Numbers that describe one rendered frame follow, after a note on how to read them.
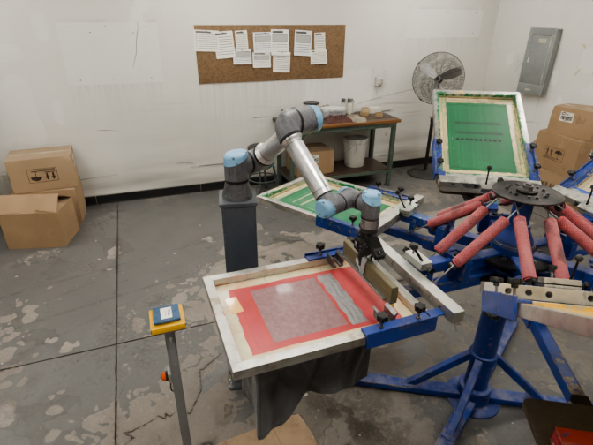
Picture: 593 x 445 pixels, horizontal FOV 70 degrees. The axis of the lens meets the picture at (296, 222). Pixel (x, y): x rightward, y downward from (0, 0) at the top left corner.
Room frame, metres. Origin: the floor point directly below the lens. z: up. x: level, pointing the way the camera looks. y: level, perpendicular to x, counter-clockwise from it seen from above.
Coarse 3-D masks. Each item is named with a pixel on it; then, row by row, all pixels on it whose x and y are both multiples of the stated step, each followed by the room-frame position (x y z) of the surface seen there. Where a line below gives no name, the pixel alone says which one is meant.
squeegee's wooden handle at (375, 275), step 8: (344, 240) 1.68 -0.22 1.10; (344, 248) 1.67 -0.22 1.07; (352, 248) 1.61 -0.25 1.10; (352, 256) 1.60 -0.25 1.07; (368, 264) 1.48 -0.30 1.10; (368, 272) 1.47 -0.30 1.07; (376, 272) 1.42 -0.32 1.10; (376, 280) 1.41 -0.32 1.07; (384, 280) 1.36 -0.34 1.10; (384, 288) 1.35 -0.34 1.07; (392, 288) 1.31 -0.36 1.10; (384, 296) 1.34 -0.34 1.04; (392, 296) 1.31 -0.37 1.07
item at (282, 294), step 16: (320, 272) 1.64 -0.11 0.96; (336, 272) 1.64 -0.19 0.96; (352, 272) 1.65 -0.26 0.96; (240, 288) 1.51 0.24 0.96; (256, 288) 1.51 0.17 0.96; (272, 288) 1.51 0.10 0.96; (288, 288) 1.51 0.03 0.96; (304, 288) 1.51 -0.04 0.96; (320, 288) 1.52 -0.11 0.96; (352, 288) 1.52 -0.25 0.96; (368, 288) 1.52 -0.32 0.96; (240, 304) 1.40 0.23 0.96; (256, 304) 1.40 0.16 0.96; (272, 304) 1.40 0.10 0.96; (288, 304) 1.40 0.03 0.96; (304, 304) 1.40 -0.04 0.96
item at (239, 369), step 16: (240, 272) 1.58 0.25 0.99; (256, 272) 1.59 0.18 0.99; (272, 272) 1.61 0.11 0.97; (384, 272) 1.59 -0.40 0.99; (208, 288) 1.46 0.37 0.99; (400, 288) 1.47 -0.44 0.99; (224, 320) 1.25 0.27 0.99; (224, 336) 1.16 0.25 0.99; (352, 336) 1.17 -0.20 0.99; (288, 352) 1.09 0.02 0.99; (304, 352) 1.09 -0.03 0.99; (320, 352) 1.11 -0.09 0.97; (336, 352) 1.13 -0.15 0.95; (240, 368) 1.01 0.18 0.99; (256, 368) 1.02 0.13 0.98; (272, 368) 1.04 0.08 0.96
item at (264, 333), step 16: (320, 304) 1.40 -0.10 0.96; (336, 304) 1.40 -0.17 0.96; (368, 304) 1.41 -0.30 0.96; (384, 304) 1.41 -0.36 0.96; (240, 320) 1.30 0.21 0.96; (256, 320) 1.30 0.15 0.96; (272, 320) 1.30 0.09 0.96; (288, 320) 1.30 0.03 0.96; (304, 320) 1.30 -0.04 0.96; (320, 320) 1.30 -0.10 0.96; (336, 320) 1.30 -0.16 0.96; (256, 336) 1.20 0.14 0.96; (272, 336) 1.20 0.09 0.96; (288, 336) 1.21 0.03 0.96; (304, 336) 1.21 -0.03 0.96; (320, 336) 1.21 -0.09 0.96; (256, 352) 1.12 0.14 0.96
